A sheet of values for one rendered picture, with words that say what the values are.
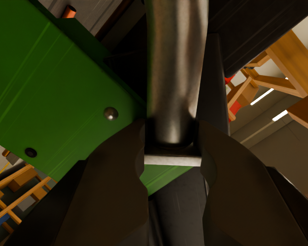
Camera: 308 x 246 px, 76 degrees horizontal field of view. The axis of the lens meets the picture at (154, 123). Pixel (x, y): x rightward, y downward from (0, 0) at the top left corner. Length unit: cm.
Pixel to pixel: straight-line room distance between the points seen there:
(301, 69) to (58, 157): 90
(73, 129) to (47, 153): 4
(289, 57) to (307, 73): 9
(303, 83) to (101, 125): 89
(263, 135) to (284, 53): 678
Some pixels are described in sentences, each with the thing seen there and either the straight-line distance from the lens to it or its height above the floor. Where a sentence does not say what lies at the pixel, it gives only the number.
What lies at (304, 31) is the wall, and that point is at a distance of 987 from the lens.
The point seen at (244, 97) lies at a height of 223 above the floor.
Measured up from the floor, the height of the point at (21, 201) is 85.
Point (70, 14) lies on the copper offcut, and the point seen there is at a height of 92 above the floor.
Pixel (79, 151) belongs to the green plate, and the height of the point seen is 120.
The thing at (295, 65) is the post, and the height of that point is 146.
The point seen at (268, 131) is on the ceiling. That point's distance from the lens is 765.
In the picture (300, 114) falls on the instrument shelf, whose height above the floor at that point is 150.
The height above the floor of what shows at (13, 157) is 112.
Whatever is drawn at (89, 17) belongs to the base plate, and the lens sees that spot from 68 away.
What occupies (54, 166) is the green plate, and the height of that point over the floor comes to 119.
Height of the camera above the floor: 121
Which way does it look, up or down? 4 degrees up
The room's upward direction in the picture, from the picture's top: 138 degrees clockwise
